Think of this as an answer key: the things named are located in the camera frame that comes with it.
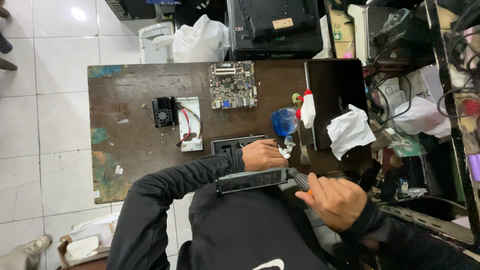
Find crumpled white plastic bag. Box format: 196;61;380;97
392;96;451;139

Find beige circuit board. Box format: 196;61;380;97
328;4;356;59

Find torn cardboard box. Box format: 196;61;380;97
56;233;113;270

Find white metal drive bracket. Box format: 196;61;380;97
176;97;204;153

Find black monitor with label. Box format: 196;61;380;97
226;0;324;61

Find cluttered black metal rack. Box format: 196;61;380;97
362;0;480;244

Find white shoe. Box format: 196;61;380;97
22;235;52;256

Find white plastic bag with handles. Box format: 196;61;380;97
151;14;230;64

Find white printer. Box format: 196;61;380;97
138;21;176;65

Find small white tissue wad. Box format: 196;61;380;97
278;135;297;160

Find green computer motherboard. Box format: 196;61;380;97
208;60;259;110

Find person's left hand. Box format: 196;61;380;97
242;139;290;173

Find red yellow black cable bundle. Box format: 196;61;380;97
176;103;203;148

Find black mini computer case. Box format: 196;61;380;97
210;134;290;195

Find person's right hand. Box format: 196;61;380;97
295;173;368;233

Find blue spray bottle white head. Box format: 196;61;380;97
270;89;317;137

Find wooden handled brush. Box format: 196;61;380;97
292;92;311;167

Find person's black shirt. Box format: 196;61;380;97
176;183;331;270

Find black electronic device with vents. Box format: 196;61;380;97
104;0;157;21

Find black heatsink with fan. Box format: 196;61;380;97
151;96;179;128

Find black handled screwdriver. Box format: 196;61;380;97
286;167;313;195

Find large crumpled white tissue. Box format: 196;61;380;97
326;104;377;161

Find scattered small screws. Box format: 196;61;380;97
149;127;178;155

